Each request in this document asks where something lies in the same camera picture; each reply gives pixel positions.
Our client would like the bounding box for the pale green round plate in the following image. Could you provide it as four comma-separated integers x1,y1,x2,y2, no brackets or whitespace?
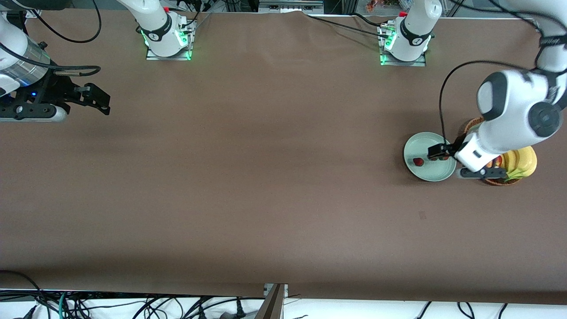
403,132,457,182

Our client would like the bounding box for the brown wicker basket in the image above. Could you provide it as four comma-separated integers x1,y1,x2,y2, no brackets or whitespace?
463,117,525,186

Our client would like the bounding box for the yellow banana bunch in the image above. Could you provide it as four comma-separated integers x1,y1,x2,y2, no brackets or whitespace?
501,145,538,180

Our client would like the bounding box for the colourful background object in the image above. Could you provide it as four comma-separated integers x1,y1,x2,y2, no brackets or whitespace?
367,0,399,12

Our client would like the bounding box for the large table cover sheet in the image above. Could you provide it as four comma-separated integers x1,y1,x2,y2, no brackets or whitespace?
0,8,567,306

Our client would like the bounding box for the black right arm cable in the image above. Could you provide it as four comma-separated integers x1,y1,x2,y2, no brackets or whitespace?
0,0,103,78

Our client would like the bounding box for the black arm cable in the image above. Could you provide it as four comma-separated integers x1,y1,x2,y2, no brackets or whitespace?
0,0,103,78
439,60,536,147

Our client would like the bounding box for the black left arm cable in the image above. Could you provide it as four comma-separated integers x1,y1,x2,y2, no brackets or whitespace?
439,60,536,147

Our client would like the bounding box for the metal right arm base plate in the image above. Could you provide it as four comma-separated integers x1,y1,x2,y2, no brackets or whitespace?
145,18,195,61

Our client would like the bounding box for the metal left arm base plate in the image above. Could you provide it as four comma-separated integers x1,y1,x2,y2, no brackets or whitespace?
379,22,427,67

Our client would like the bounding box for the short black table cable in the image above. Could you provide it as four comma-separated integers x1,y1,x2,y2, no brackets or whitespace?
352,12,388,28

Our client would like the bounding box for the long black table cable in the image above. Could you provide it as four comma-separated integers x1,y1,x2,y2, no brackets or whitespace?
303,14,390,38

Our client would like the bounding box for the grey metal frame box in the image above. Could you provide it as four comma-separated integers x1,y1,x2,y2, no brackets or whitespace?
258,0,325,14

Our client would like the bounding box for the aluminium profile post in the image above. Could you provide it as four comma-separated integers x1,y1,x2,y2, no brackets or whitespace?
255,284,288,319

